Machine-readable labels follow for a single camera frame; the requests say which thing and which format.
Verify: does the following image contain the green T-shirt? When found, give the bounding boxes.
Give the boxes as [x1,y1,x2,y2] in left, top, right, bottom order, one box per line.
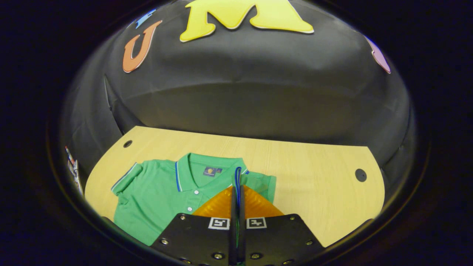
[111,153,277,246]

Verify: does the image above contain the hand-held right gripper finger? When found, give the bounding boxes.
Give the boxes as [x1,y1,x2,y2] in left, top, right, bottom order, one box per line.
[237,174,326,266]
[151,174,237,266]

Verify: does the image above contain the black backdrop cloth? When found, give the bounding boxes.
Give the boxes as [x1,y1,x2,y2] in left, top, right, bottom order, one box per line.
[61,0,412,192]

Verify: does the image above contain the white and red object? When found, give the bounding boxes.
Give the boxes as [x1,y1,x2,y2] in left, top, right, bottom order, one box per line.
[65,146,83,195]

